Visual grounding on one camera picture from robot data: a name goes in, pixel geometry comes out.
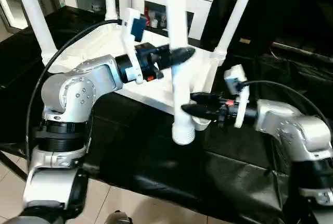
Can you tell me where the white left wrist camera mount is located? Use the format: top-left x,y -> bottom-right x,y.
120,7 -> 147,84

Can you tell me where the black mat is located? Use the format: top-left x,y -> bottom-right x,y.
0,6 -> 333,224

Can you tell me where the dark metal rod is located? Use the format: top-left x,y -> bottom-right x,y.
240,38 -> 333,63

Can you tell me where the white plastic table top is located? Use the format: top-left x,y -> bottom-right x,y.
41,19 -> 226,132

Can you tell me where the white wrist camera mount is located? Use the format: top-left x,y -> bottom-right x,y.
224,64 -> 251,128
120,7 -> 147,84

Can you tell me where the black metal stand leg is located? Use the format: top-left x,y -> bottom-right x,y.
0,151 -> 27,180

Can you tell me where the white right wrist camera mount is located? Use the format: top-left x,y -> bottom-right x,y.
224,64 -> 251,128

